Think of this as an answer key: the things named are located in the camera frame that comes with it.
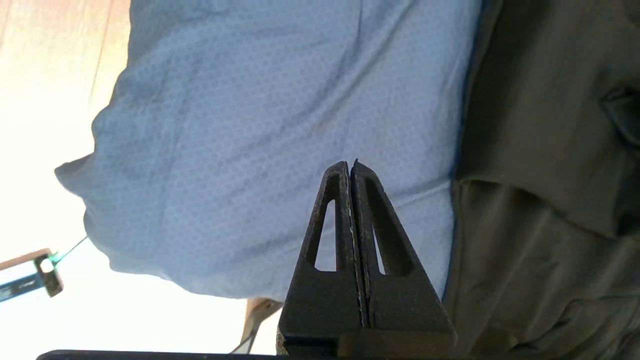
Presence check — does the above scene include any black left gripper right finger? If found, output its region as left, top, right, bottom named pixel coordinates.
left=351, top=159, right=457, bottom=351

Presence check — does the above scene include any thin green cable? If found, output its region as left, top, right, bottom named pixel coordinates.
left=52, top=236, right=88, bottom=264

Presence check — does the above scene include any tan wooden leg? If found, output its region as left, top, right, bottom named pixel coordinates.
left=231, top=298, right=284, bottom=355

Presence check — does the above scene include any black zip hoodie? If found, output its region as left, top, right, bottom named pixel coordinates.
left=441, top=0, right=640, bottom=360

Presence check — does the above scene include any blue bed sheet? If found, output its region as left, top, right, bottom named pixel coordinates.
left=54, top=0, right=483, bottom=302

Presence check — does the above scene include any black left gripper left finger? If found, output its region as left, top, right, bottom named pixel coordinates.
left=276, top=160, right=370, bottom=351

